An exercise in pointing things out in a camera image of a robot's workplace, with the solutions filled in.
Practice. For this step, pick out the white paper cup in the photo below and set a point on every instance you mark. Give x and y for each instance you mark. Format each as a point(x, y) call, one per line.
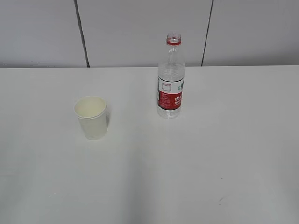
point(91, 114)

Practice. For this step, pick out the clear water bottle red label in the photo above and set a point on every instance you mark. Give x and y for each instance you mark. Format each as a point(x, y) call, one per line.
point(170, 78)

